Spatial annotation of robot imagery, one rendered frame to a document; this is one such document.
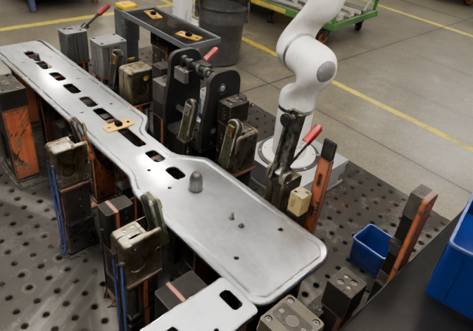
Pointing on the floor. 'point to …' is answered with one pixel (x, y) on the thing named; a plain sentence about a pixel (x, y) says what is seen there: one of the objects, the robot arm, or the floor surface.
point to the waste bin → (222, 14)
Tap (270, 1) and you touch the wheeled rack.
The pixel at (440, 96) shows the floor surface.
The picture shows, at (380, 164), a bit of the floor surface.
